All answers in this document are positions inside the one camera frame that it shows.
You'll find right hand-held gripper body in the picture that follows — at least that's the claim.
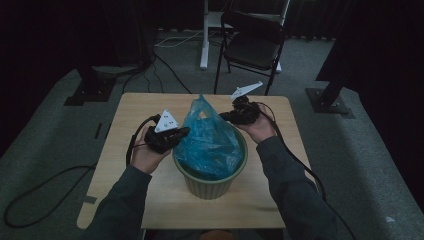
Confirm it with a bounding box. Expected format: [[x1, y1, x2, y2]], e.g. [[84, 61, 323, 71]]
[[229, 81, 264, 126]]

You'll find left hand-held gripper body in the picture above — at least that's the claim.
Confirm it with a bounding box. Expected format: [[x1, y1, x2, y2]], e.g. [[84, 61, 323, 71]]
[[143, 109, 180, 154]]

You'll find blue plastic bag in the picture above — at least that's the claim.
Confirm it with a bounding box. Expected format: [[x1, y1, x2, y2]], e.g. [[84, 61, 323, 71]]
[[173, 94, 245, 182]]

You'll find green plastic bin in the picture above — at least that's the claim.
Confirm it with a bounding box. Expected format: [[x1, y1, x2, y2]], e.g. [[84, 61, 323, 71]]
[[172, 124, 249, 201]]

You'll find person's left hand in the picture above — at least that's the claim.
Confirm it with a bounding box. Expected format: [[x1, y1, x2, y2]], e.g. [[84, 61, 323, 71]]
[[130, 128, 173, 175]]

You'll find person's right hand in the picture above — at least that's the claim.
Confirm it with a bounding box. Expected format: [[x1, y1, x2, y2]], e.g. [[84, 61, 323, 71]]
[[244, 111, 278, 145]]

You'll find black folding chair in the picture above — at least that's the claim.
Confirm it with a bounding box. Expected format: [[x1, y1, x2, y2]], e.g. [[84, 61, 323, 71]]
[[213, 10, 288, 97]]

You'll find black metal stand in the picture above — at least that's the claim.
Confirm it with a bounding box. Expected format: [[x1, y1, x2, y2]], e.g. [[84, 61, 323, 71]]
[[305, 66, 356, 120], [63, 64, 118, 108]]

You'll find dark curtain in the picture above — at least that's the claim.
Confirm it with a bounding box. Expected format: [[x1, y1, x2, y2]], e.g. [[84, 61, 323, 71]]
[[314, 0, 424, 211], [0, 0, 154, 158]]

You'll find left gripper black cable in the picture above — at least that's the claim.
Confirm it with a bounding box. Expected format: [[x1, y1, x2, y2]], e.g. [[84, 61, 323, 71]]
[[2, 113, 162, 230]]

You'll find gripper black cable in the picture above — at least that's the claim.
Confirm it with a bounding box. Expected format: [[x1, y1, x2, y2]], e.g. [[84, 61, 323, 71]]
[[254, 101, 358, 240], [2, 113, 162, 230]]

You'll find black floor cable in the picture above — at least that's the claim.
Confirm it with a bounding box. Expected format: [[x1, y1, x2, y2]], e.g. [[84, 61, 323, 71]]
[[121, 56, 165, 95], [152, 49, 193, 95]]

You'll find white floor cable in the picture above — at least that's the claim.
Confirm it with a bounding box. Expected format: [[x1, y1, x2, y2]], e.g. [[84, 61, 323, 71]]
[[154, 29, 204, 48]]

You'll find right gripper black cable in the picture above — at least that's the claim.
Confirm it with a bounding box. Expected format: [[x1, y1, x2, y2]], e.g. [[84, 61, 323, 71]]
[[254, 101, 358, 240]]

